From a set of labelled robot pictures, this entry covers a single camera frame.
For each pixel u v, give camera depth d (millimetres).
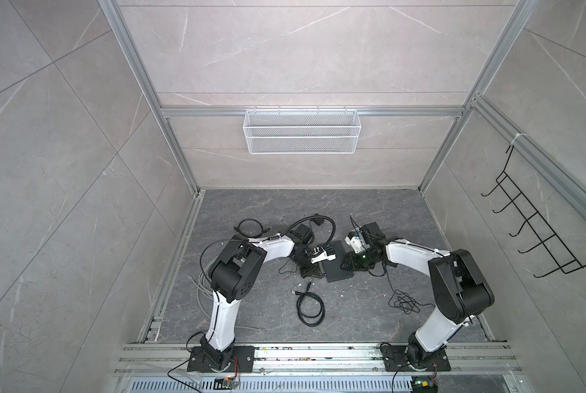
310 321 812
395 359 730
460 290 470
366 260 801
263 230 1040
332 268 903
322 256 821
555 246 637
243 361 731
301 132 1007
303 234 812
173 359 750
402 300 856
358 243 876
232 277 534
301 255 813
